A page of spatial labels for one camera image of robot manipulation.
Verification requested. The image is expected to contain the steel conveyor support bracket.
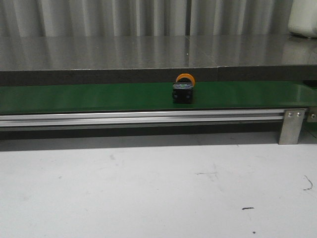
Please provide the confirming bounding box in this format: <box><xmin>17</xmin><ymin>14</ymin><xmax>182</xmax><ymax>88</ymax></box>
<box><xmin>278</xmin><ymin>109</ymin><xmax>305</xmax><ymax>145</ymax></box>

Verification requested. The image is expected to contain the aluminium conveyor side rail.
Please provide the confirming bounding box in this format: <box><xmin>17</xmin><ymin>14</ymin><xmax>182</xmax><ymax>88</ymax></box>
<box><xmin>0</xmin><ymin>109</ymin><xmax>284</xmax><ymax>127</ymax></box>

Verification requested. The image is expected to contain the grey pleated curtain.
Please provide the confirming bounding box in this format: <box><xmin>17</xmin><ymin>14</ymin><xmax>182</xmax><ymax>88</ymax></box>
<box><xmin>0</xmin><ymin>0</ymin><xmax>292</xmax><ymax>37</ymax></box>

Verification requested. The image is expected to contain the steel roller end plate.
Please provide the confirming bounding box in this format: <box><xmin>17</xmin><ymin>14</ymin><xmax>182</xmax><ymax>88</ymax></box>
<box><xmin>307</xmin><ymin>106</ymin><xmax>317</xmax><ymax>123</ymax></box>

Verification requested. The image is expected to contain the white machine base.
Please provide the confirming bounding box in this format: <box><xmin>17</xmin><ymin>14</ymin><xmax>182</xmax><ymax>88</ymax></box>
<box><xmin>288</xmin><ymin>0</ymin><xmax>317</xmax><ymax>38</ymax></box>

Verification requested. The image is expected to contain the dark grey stone countertop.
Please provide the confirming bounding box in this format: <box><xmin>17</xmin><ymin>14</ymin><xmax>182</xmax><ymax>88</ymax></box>
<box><xmin>0</xmin><ymin>34</ymin><xmax>317</xmax><ymax>86</ymax></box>

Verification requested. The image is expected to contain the orange black push button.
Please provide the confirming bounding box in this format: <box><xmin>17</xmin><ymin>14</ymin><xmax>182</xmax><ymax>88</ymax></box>
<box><xmin>172</xmin><ymin>73</ymin><xmax>196</xmax><ymax>104</ymax></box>

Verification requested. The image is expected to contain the green conveyor belt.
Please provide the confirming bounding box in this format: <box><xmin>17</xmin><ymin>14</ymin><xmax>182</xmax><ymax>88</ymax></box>
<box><xmin>0</xmin><ymin>81</ymin><xmax>317</xmax><ymax>115</ymax></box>

